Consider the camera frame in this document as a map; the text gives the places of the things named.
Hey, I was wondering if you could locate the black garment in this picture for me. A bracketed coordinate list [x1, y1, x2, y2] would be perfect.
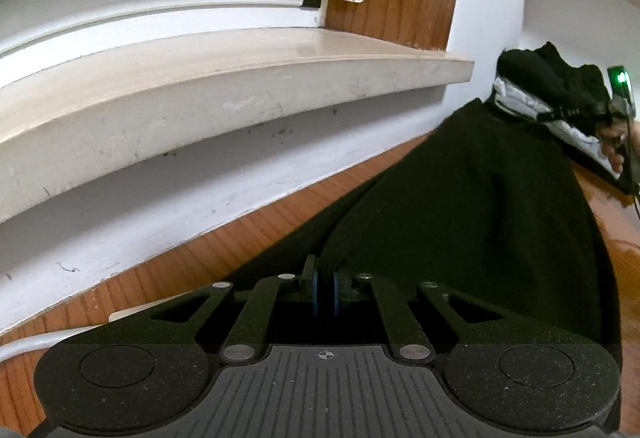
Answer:
[231, 100, 622, 357]

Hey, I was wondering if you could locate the black clothes pile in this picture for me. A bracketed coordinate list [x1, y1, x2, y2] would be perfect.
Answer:
[497, 42, 610, 109]

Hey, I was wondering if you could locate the person's right hand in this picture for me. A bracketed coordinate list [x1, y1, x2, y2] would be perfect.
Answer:
[599, 121, 640, 173]

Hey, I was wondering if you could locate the grey white garment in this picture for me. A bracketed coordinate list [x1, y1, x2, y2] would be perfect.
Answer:
[492, 76, 622, 179]

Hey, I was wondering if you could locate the beige window sill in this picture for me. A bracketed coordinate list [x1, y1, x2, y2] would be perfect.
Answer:
[1, 29, 474, 219]

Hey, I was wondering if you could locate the white cable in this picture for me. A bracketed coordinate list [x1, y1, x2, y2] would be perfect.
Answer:
[0, 301, 166, 364]

